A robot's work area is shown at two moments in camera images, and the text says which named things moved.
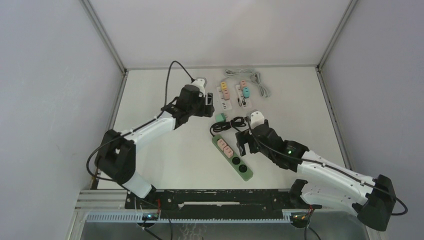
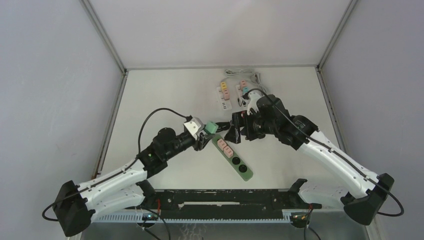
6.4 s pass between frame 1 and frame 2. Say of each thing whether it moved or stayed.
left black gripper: moved
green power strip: stayed
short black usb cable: stayed
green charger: moved
